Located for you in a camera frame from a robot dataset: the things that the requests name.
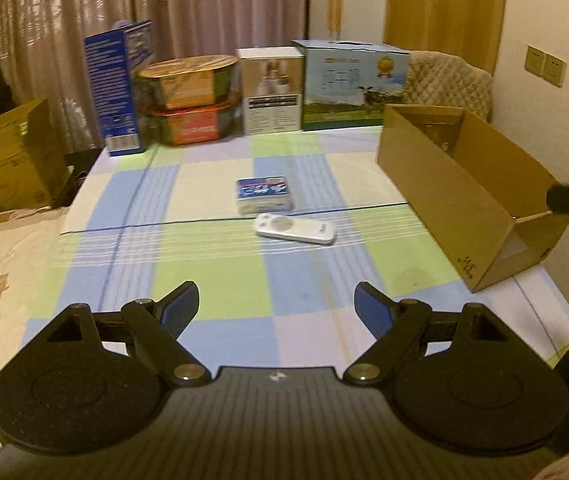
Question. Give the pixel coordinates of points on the oval food box red label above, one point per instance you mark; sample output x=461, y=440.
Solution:
x=192, y=125

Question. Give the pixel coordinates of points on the white remote control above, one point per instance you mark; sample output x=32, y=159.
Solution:
x=294, y=229

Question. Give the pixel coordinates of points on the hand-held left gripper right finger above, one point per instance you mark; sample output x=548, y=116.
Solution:
x=372, y=307

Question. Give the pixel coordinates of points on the quilted beige chair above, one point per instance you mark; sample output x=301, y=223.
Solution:
x=454, y=85

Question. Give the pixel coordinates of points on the clear box with blue label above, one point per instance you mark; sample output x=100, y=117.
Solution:
x=263, y=194

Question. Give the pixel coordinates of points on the wall switch plate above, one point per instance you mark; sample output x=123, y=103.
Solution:
x=534, y=59
x=555, y=69

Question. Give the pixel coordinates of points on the tall blue milk carton box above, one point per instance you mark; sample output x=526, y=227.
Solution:
x=117, y=90

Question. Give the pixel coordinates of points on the brown cardboard box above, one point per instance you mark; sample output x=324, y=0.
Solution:
x=9, y=160
x=439, y=195

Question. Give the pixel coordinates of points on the oval food box yellow label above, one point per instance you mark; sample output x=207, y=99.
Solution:
x=189, y=82

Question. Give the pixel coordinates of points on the closed brown cardboard box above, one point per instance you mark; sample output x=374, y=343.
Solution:
x=9, y=160

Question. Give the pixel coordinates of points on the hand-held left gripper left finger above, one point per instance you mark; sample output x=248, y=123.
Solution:
x=179, y=307

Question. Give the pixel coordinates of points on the milk case with meadow print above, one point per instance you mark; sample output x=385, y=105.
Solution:
x=349, y=85

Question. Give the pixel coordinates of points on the checked bedsheet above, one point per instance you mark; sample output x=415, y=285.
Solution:
x=214, y=200

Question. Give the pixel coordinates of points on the white product box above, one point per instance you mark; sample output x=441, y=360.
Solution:
x=272, y=90

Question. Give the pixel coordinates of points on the light wooden stick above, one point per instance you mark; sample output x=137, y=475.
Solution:
x=335, y=10

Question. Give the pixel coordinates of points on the beige curtain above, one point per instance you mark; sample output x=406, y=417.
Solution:
x=139, y=0

